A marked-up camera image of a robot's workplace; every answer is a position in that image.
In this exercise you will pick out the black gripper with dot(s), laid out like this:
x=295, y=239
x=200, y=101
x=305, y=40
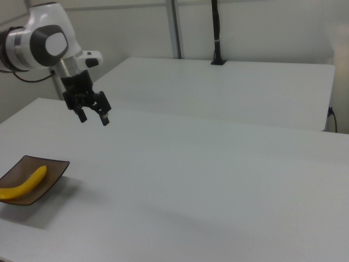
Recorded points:
x=77, y=83

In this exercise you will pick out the yellow banana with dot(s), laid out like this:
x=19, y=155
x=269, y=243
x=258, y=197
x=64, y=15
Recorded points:
x=30, y=183

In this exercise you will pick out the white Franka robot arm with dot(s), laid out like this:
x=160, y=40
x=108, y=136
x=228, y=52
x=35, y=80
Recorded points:
x=41, y=41

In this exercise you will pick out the brown square ceramic plate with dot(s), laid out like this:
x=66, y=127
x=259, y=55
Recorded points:
x=54, y=170

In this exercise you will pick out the grey partition post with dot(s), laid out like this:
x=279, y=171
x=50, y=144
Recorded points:
x=174, y=27

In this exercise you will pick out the black camera stand pole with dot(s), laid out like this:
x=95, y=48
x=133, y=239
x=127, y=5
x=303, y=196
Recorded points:
x=216, y=32

